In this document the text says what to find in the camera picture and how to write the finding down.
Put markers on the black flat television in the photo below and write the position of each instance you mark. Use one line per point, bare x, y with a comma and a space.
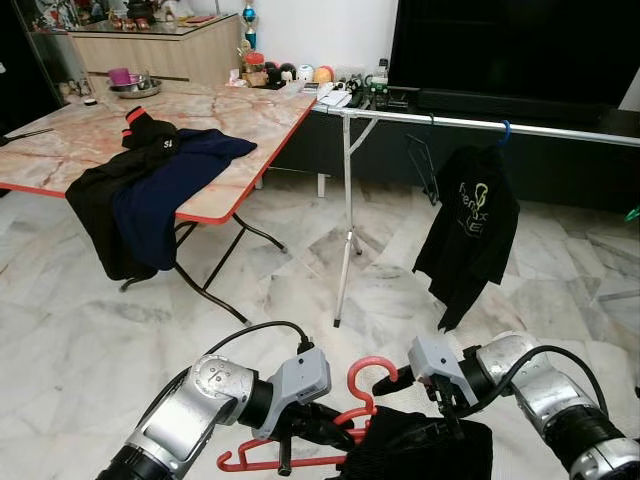
510, 45

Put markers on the red clothes hanger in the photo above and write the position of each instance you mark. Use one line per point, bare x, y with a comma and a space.
360, 362

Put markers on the black t-shirt green logo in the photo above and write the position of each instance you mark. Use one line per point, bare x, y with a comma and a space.
470, 240

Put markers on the metal bowl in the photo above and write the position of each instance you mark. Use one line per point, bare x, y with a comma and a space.
140, 90

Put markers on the blue clothes hanger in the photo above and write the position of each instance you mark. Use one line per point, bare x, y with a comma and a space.
506, 128

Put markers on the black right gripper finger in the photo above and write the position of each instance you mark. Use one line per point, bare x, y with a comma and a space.
395, 382

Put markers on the marble-pattern folding table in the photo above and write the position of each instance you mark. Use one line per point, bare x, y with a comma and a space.
230, 110

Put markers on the green clothes hanger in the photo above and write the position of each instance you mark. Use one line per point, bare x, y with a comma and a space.
633, 213

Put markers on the black clothes hanger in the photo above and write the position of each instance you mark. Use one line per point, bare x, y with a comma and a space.
435, 170

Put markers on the light wooden sideboard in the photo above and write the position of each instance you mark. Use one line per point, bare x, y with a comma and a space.
180, 60

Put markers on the white round plush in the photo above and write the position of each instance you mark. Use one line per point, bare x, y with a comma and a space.
305, 74

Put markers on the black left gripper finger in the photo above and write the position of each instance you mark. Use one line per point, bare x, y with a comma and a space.
345, 430

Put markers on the black television console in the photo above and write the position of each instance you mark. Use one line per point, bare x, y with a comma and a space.
560, 170

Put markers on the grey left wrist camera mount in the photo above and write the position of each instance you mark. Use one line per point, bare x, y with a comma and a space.
300, 385

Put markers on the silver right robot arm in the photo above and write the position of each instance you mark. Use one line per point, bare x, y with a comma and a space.
540, 390

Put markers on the navy blue garment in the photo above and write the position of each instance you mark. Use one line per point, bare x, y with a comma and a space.
170, 190

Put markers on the gold trophy blue ball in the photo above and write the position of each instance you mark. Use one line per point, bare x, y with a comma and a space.
250, 18

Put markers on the black soundbar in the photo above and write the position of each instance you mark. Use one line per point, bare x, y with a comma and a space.
520, 105

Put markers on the jar with red lid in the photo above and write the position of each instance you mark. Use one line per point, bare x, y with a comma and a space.
255, 72

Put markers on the glass display cabinet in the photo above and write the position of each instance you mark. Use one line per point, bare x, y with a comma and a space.
50, 40

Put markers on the orange round plush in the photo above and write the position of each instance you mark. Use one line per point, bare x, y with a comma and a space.
324, 75

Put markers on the stack of white papers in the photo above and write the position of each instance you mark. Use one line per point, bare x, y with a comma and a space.
333, 97

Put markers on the black polo shirt green print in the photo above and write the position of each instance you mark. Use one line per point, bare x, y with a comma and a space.
420, 450

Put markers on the black plush toy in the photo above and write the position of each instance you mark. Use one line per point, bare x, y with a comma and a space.
280, 74

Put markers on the silver metal clothes rack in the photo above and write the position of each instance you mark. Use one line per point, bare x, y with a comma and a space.
560, 128

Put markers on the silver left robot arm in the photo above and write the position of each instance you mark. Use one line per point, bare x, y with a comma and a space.
180, 420

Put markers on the pink cup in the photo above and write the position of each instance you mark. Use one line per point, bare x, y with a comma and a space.
120, 77

